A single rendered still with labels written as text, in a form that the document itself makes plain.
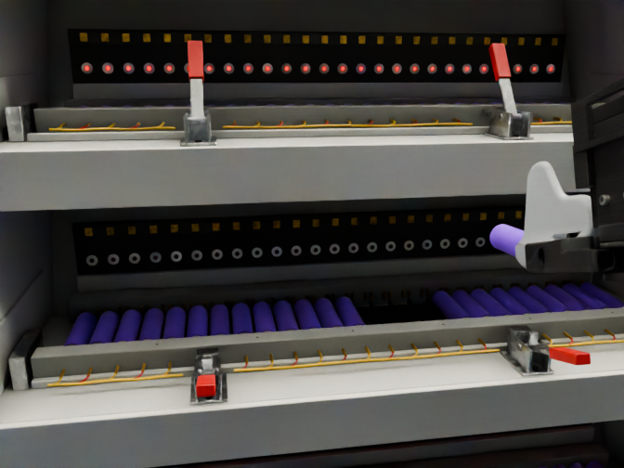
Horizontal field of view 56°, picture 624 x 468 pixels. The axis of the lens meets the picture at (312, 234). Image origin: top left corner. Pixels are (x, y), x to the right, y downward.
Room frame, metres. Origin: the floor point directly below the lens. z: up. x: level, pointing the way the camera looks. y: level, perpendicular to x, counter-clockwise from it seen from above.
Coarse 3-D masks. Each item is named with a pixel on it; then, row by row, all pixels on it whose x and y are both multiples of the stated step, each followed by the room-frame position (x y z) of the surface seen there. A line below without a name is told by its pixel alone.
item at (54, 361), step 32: (448, 320) 0.53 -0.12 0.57; (480, 320) 0.53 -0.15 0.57; (512, 320) 0.53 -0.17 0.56; (544, 320) 0.53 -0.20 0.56; (576, 320) 0.54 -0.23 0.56; (608, 320) 0.54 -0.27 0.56; (64, 352) 0.47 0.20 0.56; (96, 352) 0.47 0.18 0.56; (128, 352) 0.48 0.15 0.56; (160, 352) 0.48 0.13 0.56; (192, 352) 0.49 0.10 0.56; (224, 352) 0.49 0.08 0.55; (256, 352) 0.50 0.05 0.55; (288, 352) 0.50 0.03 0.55; (320, 352) 0.50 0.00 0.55; (352, 352) 0.51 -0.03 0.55; (416, 352) 0.51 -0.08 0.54; (480, 352) 0.51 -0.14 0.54; (64, 384) 0.46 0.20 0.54
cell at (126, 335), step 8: (128, 312) 0.56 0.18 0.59; (136, 312) 0.56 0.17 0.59; (128, 320) 0.54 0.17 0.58; (136, 320) 0.55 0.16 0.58; (120, 328) 0.53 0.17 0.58; (128, 328) 0.52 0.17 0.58; (136, 328) 0.54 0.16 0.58; (120, 336) 0.51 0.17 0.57; (128, 336) 0.51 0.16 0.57; (136, 336) 0.53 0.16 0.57
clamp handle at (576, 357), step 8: (528, 336) 0.49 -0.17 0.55; (536, 336) 0.49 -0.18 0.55; (528, 344) 0.50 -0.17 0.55; (536, 344) 0.50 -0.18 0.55; (544, 352) 0.47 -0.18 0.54; (552, 352) 0.46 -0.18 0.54; (560, 352) 0.45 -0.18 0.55; (568, 352) 0.44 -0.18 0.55; (576, 352) 0.44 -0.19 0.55; (584, 352) 0.43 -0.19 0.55; (560, 360) 0.45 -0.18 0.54; (568, 360) 0.44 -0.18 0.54; (576, 360) 0.43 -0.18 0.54; (584, 360) 0.43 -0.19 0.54
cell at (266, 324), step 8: (256, 304) 0.58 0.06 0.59; (264, 304) 0.58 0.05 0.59; (256, 312) 0.56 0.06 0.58; (264, 312) 0.56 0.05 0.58; (256, 320) 0.55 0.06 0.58; (264, 320) 0.54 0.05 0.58; (272, 320) 0.55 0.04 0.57; (256, 328) 0.54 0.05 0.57; (264, 328) 0.53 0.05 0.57; (272, 328) 0.53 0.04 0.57
